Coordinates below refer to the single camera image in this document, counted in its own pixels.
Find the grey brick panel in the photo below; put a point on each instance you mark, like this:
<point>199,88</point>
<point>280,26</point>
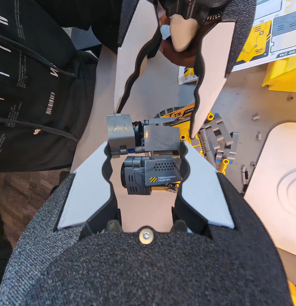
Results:
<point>120,130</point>

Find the person's left forearm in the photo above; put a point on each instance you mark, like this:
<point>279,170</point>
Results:
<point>97,19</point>

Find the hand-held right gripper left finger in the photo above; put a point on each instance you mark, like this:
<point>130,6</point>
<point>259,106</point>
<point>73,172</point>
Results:
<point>88,191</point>

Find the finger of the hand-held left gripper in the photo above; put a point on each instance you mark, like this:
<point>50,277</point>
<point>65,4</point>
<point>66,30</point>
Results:
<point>131,47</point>
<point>214,71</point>

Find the yellow grey brick robot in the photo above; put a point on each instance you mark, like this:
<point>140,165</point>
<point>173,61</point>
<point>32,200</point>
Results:
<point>138,181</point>

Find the sticker sheet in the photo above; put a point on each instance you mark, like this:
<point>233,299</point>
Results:
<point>269,35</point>

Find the white book stand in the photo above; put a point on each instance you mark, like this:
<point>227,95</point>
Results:
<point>269,191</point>

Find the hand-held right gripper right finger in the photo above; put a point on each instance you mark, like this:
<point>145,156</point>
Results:
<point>205,193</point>

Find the grey brick axle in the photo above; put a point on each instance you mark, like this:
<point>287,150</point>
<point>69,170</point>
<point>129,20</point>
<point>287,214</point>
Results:
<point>244,175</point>

